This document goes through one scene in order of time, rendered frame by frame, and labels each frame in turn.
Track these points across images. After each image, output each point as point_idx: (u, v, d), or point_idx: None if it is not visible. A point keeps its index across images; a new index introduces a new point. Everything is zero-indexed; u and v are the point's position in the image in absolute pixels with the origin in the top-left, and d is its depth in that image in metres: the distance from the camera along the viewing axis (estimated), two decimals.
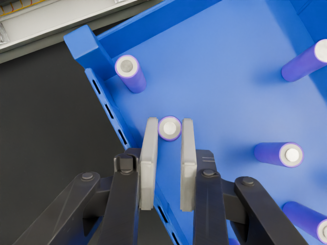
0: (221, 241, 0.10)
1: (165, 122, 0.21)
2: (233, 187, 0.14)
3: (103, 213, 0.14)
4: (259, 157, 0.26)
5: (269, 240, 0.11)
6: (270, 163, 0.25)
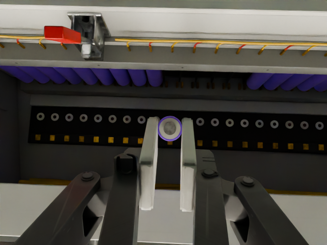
0: (221, 241, 0.10)
1: (165, 122, 0.21)
2: (233, 187, 0.14)
3: (103, 213, 0.14)
4: None
5: (269, 240, 0.11)
6: None
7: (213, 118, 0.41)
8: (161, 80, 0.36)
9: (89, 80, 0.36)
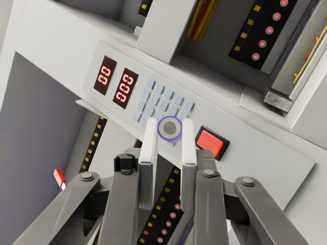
0: (221, 241, 0.10)
1: None
2: (234, 187, 0.14)
3: (102, 213, 0.14)
4: (166, 141, 0.26)
5: (269, 240, 0.11)
6: (173, 142, 0.25)
7: None
8: None
9: None
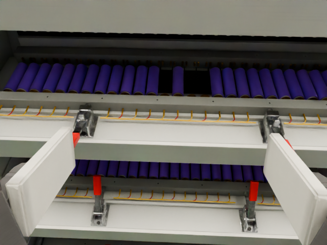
0: None
1: None
2: None
3: None
4: (180, 71, 0.48)
5: None
6: (176, 76, 0.48)
7: (180, 34, 0.50)
8: (224, 75, 0.48)
9: (278, 75, 0.48)
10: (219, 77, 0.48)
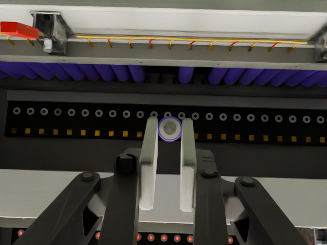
0: (221, 241, 0.10)
1: None
2: (233, 187, 0.14)
3: (103, 213, 0.14)
4: (182, 79, 0.38)
5: (269, 240, 0.11)
6: (188, 77, 0.37)
7: (180, 112, 0.44)
8: (127, 75, 0.38)
9: (60, 76, 0.38)
10: (133, 76, 0.37)
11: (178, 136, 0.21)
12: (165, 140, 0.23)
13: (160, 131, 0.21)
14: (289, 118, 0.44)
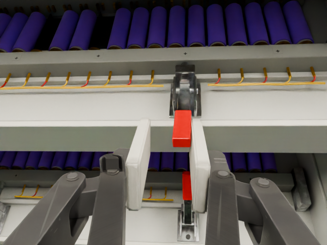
0: (232, 243, 0.10)
1: None
2: (248, 189, 0.14)
3: (88, 214, 0.14)
4: (69, 17, 0.33)
5: (282, 242, 0.11)
6: (61, 23, 0.32)
7: None
8: (132, 18, 0.32)
9: (212, 12, 0.31)
10: (122, 21, 0.32)
11: (70, 46, 0.30)
12: (82, 37, 0.31)
13: None
14: None
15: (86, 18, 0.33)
